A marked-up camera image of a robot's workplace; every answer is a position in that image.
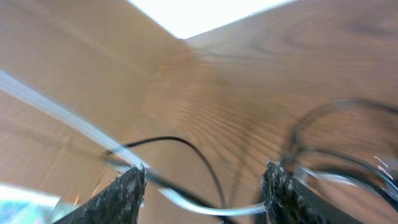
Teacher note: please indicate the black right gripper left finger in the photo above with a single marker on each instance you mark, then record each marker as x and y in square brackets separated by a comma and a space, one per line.
[118, 203]

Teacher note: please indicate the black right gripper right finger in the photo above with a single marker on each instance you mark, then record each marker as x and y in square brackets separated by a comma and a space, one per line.
[286, 200]

